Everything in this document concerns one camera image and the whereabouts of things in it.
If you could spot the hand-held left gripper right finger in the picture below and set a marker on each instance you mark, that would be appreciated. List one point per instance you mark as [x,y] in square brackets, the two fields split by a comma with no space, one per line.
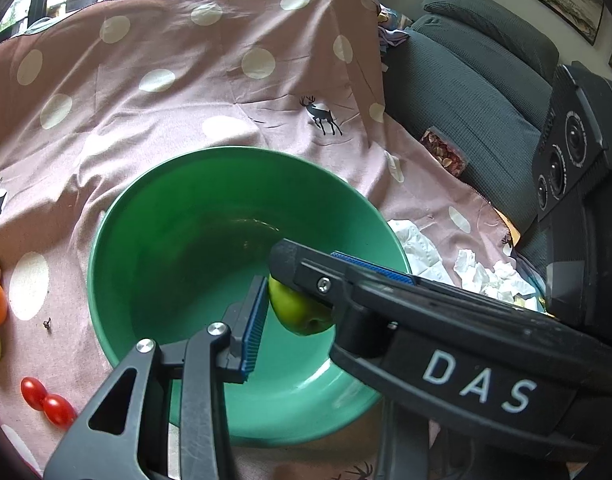
[403,442]

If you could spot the small dark stem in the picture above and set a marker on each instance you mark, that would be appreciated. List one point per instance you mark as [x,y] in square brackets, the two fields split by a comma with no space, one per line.
[48,323]

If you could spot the crumpled white tissue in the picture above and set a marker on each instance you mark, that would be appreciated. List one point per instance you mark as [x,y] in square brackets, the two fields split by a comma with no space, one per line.
[418,252]
[491,277]

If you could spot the clear snack packet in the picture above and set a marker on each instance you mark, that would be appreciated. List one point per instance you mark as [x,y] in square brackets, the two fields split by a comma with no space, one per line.
[443,152]

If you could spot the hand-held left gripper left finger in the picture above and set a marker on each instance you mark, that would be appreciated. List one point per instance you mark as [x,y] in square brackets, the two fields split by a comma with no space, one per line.
[250,332]

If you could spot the red cherry tomato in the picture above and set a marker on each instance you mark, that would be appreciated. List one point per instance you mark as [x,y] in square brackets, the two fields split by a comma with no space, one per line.
[59,411]
[33,393]

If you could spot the green bowl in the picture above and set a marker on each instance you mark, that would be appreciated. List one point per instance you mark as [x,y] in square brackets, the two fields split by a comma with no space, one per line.
[186,260]

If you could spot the grey sofa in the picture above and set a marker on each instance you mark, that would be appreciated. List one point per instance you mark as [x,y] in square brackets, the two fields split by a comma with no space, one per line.
[461,85]

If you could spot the pink polka-dot blanket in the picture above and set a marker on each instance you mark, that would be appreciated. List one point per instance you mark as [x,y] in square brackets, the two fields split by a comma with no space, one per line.
[186,85]

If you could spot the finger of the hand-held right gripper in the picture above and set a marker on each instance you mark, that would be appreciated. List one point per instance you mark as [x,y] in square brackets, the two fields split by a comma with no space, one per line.
[371,267]

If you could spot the pile of clothes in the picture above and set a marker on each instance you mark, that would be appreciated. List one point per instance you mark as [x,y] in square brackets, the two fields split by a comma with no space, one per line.
[392,27]

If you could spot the green apple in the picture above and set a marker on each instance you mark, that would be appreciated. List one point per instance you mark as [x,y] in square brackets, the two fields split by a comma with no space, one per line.
[297,310]

